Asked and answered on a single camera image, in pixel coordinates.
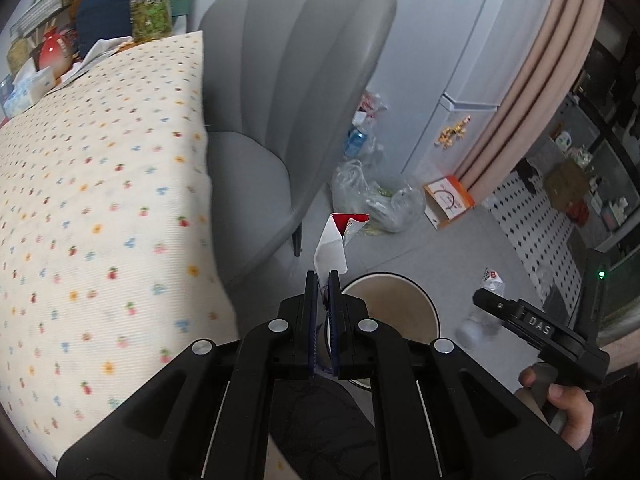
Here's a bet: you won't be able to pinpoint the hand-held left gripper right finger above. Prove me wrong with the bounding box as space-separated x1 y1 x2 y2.
327 270 586 480

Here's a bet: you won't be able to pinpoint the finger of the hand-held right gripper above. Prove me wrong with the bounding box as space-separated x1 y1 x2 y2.
472 288 524 332

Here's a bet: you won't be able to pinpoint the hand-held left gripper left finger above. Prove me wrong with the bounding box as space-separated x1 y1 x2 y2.
56 271 319 480

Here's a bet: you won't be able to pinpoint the white round trash bin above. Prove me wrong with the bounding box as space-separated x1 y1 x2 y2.
340 272 442 391

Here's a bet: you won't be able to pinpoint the red white torn wrapper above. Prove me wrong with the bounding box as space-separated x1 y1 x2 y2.
312 213 371 291

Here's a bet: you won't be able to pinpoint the person's right hand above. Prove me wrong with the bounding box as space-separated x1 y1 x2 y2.
517 367 596 453

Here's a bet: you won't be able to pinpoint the person's dark trouser leg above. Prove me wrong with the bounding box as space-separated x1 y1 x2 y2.
267 380 381 480

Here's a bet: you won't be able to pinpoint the orange white cardboard box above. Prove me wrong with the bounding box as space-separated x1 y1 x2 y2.
423 175 476 230

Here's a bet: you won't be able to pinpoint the clear plastic bag with waste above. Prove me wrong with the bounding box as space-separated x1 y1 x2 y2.
331 159 427 235

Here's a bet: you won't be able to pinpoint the brown cardboard box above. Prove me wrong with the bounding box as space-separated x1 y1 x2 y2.
542 160 588 211

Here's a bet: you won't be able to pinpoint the cluster of yellow magnets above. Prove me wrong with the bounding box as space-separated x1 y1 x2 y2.
434 116 473 150

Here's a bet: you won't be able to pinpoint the blue drink pack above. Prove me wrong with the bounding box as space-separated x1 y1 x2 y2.
344 127 368 158

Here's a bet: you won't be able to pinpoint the pink curtain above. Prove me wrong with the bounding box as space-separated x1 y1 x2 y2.
457 0 608 206

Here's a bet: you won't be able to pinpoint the crumpled snack wrappers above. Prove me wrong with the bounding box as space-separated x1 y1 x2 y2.
352 90 388 128

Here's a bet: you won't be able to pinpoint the floral dotted tablecloth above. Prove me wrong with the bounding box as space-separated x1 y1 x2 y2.
0 30 236 478

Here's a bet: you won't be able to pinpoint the white fridge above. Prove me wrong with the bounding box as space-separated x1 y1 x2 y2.
385 0 568 186

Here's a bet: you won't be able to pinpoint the grey upholstered chair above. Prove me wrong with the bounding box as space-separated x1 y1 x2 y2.
197 0 398 291

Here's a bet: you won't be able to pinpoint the white cloth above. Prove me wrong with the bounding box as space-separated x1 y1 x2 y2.
62 36 136 81

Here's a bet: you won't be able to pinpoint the blue white tissue box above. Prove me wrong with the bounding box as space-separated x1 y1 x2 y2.
2 67 56 118

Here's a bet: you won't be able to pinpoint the red white jar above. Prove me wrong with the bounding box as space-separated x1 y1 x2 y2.
37 29 73 78

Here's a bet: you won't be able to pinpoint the navy lunch bag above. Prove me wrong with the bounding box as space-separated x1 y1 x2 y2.
75 0 136 43

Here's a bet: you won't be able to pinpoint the black wire basket rack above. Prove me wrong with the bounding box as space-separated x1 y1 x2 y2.
10 0 83 41

